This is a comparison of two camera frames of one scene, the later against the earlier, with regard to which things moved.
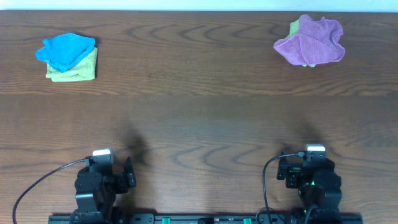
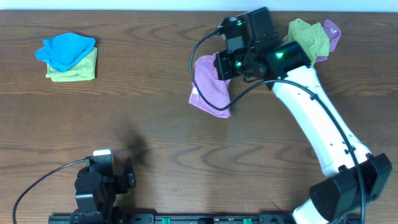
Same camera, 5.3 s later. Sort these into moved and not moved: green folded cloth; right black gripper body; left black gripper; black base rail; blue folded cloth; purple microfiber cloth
Moved: purple microfiber cloth; right black gripper body
Not moved: black base rail; left black gripper; blue folded cloth; green folded cloth
